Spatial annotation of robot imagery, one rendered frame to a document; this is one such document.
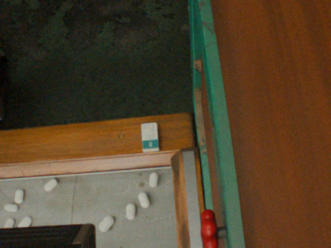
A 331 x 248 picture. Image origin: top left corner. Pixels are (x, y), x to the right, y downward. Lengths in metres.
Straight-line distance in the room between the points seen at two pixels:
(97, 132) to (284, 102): 0.78
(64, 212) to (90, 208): 0.06
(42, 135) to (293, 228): 0.83
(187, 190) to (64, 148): 0.32
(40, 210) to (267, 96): 0.79
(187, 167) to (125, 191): 0.19
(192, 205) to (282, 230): 0.56
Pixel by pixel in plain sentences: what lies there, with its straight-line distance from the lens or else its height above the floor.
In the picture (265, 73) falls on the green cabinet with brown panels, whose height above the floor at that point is 1.43.
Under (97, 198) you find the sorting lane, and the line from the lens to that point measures 0.90.
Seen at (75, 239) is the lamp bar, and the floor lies 1.10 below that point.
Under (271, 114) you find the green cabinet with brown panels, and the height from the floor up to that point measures 1.43.
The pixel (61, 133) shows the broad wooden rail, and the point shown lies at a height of 0.76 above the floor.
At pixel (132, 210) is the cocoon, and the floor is 0.76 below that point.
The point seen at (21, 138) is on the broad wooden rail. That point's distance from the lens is 0.98.
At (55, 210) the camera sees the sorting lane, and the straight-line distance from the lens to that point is 0.92.
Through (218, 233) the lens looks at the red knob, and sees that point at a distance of 0.35.
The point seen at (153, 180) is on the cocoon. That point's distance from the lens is 0.87.
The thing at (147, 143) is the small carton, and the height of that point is 0.78.
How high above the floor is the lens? 1.59
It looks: 66 degrees down
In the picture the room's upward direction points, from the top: 11 degrees counter-clockwise
